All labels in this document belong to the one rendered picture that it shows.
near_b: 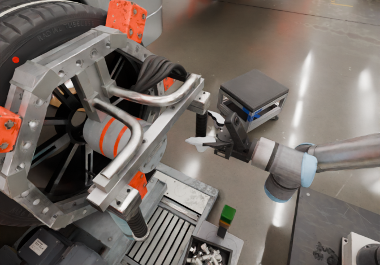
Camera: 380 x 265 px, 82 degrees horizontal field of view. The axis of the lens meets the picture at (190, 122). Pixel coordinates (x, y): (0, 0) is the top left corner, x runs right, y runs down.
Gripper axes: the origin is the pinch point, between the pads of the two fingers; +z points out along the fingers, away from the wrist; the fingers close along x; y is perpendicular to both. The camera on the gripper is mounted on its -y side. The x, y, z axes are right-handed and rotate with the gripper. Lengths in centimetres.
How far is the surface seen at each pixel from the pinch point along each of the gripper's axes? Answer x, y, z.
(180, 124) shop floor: 64, 83, 45
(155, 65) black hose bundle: -4.3, -20.6, 9.9
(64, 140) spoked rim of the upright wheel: -26.2, -2.5, 29.0
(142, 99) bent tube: -14.3, -17.5, 7.4
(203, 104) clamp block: -2.3, -11.0, -3.3
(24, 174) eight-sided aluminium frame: -39.8, -13.0, 18.2
